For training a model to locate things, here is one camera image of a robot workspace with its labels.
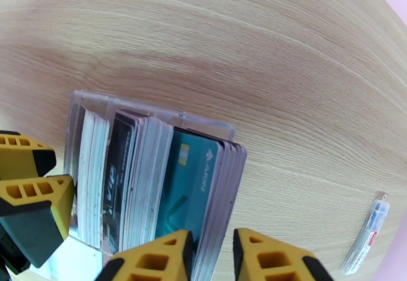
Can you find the teal credit card with chip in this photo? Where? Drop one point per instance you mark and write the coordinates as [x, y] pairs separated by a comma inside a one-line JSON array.
[[187, 187]]

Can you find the grey violet card stack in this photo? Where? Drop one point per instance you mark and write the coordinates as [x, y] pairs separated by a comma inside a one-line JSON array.
[[225, 194]]

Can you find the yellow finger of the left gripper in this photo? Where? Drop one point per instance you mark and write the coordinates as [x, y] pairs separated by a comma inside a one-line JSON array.
[[22, 156], [31, 210]]

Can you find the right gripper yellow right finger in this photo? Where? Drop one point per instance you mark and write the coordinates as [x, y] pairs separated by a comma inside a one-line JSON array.
[[270, 264]]

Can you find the white-edged card stack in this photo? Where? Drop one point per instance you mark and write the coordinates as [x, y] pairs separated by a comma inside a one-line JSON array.
[[92, 178]]

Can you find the clear pack with red label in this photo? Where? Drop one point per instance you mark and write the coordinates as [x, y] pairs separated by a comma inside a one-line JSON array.
[[365, 235]]

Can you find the pale pink card stack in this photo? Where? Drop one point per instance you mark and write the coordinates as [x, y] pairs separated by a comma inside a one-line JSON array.
[[146, 178]]

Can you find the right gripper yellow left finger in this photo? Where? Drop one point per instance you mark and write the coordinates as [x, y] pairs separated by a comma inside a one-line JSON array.
[[152, 264]]

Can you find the clear acrylic card box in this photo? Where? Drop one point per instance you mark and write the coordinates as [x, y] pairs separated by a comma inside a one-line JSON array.
[[92, 100]]

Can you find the black VIP card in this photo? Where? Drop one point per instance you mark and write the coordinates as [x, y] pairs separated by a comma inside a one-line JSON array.
[[119, 187]]

